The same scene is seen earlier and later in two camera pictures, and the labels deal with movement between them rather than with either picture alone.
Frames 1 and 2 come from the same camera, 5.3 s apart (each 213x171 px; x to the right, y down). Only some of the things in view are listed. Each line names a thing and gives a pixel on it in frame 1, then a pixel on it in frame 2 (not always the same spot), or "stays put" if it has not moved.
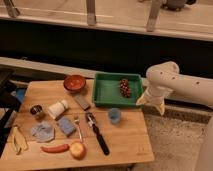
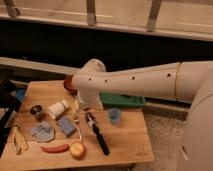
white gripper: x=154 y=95 -> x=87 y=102
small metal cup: x=36 y=109 stays put
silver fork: x=78 y=128 stays put
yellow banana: x=18 y=140 stays put
